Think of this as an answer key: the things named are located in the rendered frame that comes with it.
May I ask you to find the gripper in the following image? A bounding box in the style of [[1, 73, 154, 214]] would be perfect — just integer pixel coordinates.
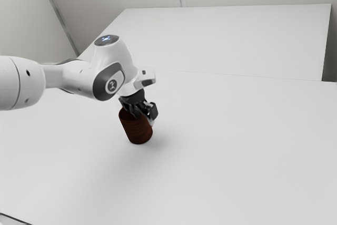
[[118, 90, 160, 126]]

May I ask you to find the brown ribbed mug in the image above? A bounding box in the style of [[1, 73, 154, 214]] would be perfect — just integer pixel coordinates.
[[118, 106, 154, 146]]

